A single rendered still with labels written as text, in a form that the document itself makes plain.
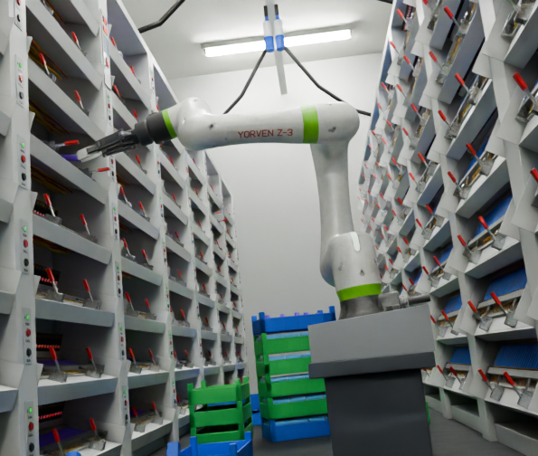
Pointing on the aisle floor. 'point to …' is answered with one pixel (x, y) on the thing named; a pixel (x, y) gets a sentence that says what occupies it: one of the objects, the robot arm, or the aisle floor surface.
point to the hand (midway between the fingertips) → (89, 153)
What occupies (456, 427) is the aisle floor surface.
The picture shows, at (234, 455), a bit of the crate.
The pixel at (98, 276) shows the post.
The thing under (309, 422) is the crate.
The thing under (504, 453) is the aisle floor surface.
